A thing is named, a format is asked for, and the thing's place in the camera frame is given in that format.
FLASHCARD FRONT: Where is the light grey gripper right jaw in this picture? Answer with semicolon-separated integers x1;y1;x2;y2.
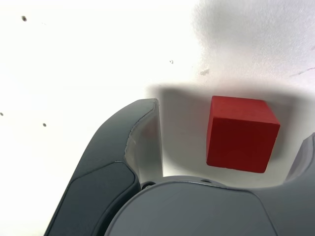
103;132;315;236

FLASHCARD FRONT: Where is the red cube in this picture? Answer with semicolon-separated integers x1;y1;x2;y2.
205;95;281;175

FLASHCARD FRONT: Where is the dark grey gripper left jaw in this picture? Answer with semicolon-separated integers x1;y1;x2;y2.
43;97;164;236

